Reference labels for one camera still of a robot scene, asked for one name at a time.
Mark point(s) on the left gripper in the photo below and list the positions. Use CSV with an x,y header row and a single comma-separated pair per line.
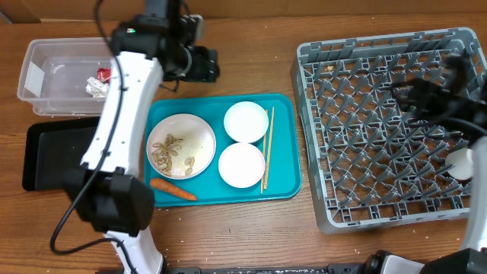
x,y
205,64

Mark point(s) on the white bowl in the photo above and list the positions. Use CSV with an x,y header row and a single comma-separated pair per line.
x,y
246,122
241,165

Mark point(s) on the red snack wrapper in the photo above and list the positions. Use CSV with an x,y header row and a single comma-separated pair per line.
x,y
104,75

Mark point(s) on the small foil ball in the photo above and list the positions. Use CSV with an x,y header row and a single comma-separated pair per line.
x,y
96,88

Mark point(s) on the white cup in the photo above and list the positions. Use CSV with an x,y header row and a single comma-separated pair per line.
x,y
461,164

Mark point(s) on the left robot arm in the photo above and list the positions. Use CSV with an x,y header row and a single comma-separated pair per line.
x,y
155,46

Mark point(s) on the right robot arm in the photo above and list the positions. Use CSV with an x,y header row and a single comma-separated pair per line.
x,y
438,106

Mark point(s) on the grey dishwasher rack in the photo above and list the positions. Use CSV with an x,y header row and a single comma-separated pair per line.
x,y
370,164

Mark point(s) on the teal serving tray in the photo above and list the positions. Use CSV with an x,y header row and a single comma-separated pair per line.
x,y
284,179

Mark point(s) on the right wooden chopstick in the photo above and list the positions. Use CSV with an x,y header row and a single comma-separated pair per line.
x,y
269,149

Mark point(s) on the white dinner plate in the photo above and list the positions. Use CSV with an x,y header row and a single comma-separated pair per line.
x,y
197,131

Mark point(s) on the peanut shells pile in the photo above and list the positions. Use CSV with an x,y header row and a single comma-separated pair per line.
x,y
173,156

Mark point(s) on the orange carrot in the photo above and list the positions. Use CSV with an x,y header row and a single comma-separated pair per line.
x,y
171,189

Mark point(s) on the clear plastic bin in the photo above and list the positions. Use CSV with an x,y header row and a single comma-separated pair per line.
x,y
55,73

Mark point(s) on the black tray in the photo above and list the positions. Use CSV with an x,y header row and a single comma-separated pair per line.
x,y
54,151

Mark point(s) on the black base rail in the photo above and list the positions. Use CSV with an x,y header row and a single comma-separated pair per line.
x,y
266,269

